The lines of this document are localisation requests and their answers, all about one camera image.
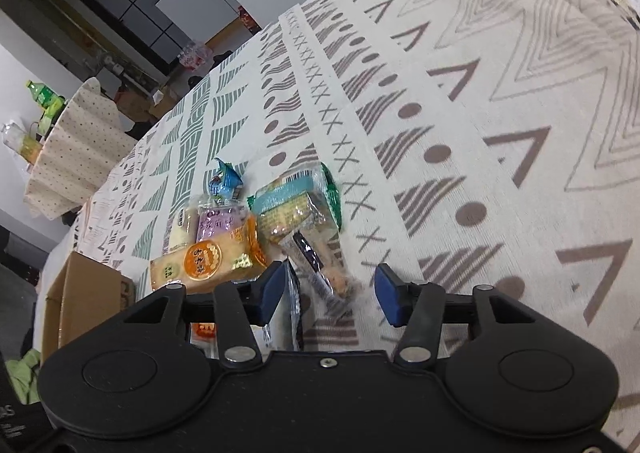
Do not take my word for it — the cream dotted tablecloth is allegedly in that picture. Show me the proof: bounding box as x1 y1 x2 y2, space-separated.
24 77 137 220

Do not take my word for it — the silver foil snack packet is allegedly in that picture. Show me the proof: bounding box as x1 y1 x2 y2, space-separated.
272 258 303 351

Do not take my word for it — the white cabinet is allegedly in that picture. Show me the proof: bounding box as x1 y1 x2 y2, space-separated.
154 0 237 40

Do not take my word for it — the cardboard box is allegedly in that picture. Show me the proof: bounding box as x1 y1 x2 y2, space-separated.
41 251 135 365

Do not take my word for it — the cream white snack packet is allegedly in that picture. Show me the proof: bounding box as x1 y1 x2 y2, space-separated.
164 208 202 254

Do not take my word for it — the small red orange packet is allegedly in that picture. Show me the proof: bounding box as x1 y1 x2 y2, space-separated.
190 322 219 350

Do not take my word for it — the patterned bed blanket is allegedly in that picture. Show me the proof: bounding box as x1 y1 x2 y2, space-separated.
70 0 640 449

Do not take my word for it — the pack of water bottles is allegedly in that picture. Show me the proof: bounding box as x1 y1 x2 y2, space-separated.
176 40 214 72

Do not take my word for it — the blue candy packet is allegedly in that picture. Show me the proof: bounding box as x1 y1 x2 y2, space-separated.
206 158 246 205

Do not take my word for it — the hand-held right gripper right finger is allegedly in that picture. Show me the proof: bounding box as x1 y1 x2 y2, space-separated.
374 262 538 366

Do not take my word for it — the purple snack packet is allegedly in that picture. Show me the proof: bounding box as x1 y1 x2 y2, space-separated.
196 203 247 245

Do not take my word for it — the dark grid cabinet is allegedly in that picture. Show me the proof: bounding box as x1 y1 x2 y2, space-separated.
61 0 177 80

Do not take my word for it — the green cloth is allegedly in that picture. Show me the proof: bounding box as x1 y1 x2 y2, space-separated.
4 347 42 405

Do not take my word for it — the green drink bottle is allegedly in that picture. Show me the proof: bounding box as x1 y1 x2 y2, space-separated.
25 80 67 118

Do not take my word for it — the plain green snack packet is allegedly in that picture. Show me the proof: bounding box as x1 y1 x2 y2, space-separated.
319 162 345 234

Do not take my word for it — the clear biscuit packet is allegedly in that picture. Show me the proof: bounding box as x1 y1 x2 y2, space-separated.
279 228 363 316

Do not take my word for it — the red brown bag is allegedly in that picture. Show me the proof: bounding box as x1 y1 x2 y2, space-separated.
236 6 262 32

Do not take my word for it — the clear drink bottle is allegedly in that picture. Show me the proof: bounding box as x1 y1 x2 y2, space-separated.
0 119 45 165

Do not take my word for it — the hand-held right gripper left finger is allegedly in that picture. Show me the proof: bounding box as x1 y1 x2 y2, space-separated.
122 260 287 366

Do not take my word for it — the orange cracker packet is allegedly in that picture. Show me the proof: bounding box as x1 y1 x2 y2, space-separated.
150 217 269 295

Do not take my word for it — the green cracker packet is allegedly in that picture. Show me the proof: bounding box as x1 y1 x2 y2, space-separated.
249 170 337 246

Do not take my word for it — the brown storage box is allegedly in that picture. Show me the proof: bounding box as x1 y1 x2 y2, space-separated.
114 86 168 121

